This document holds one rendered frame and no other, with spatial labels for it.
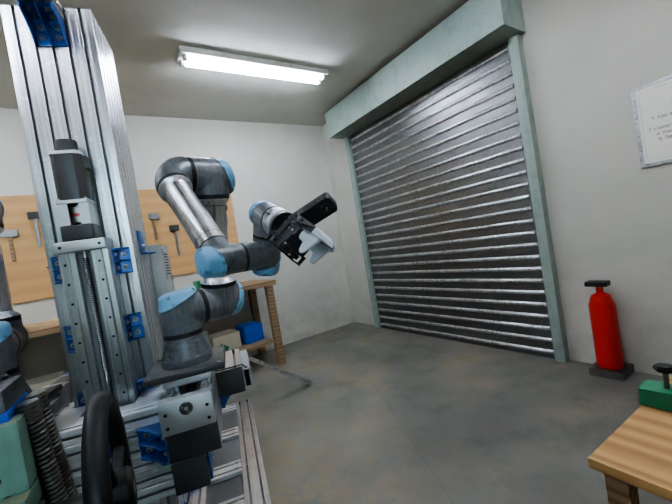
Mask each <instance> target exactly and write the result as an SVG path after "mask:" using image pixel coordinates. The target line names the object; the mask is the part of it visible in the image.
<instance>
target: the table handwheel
mask: <svg viewBox="0 0 672 504"><path fill-rule="evenodd" d="M109 448H110V453H111V459H112V465H111V462H110V459H109ZM81 481H82V493H80V494H78V495H75V496H73V497H70V498H68V499H65V500H63V501H61V502H58V503H56V504H137V503H138V496H137V486H136V479H135V474H134V470H133V467H132V461H131V455H130V449H129V444H128V439H127V434H126V430H125V425H124V421H123V418H122V414H121V411H120V408H119V405H118V403H117V400H116V398H115V397H114V395H113V394H112V393H110V392H108V391H101V392H98V393H96V394H94V395H93V396H92V397H91V399H90V400H89V402H88V404H87V406H86V410H85V414H84V419H83V426H82V439H81Z"/></svg>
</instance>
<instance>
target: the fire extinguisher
mask: <svg viewBox="0 0 672 504"><path fill-rule="evenodd" d="M609 285H611V283H610V280H588V281H586V282H584V286H585V287H595V289H596V293H594V294H592V295H591V296H590V300H589V304H588V307H589V313H590V320H591V327H592V334H593V341H594V348H595V355H596V362H595V363H594V364H593V365H591V366H590V367H589V373H590V375H593V376H598V377H603V378H608V379H613V380H618V381H623V382H624V381H625V380H626V379H627V378H628V377H629V376H630V375H631V374H632V373H633V372H634V371H635V369H634V364H632V363H626V362H624V358H623V351H622V344H621V337H620V330H619V323H618V317H617V310H616V304H615V302H614V300H613V299H612V297H611V295H610V294H607V293H605V292H604V290H603V287H607V286H609Z"/></svg>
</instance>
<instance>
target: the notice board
mask: <svg viewBox="0 0 672 504"><path fill-rule="evenodd" d="M630 92H631V99H632V106H633V114H634V121H635V128H636V135H637V142H638V149H639V156H640V163H641V169H643V168H648V167H653V166H657V165H662V164H667V163H672V75H670V76H667V77H664V78H661V79H659V80H656V81H653V82H650V83H648V84H645V85H642V86H640V87H637V88H634V89H631V90H630Z"/></svg>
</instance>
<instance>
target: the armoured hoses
mask: <svg viewBox="0 0 672 504"><path fill-rule="evenodd" d="M24 399H25V401H23V402H21V403H19V404H17V406H16V407H15V408H16V411H17V414H24V416H25V419H26V423H27V427H28V431H29V436H30V440H31V444H32V449H33V453H34V458H35V462H36V467H37V471H38V474H37V475H39V479H40V484H41V488H43V489H42V492H44V493H43V496H44V497H45V498H44V500H45V501H46V503H45V504H56V503H58V502H61V501H63V500H65V499H68V498H70V497H73V496H75V495H78V493H77V491H78V490H76V486H75V482H73V481H74V479H73V478H72V477H73V475H71V473H72V471H70V467H69V464H68V463H67V462H68V460H67V459H66V458H67V456H65V454H66V452H64V448H62V447H63V444H61V443H62V441H61V440H60V439H61V437H60V436H59V434H60V433H58V430H59V429H57V425H55V423H56V421H54V419H55V417H53V413H51V412H52V409H50V407H51V405H50V401H49V398H48V395H47V392H46V389H40V390H37V391H34V392H32V393H30V394H28V395H26V396H25V398H24Z"/></svg>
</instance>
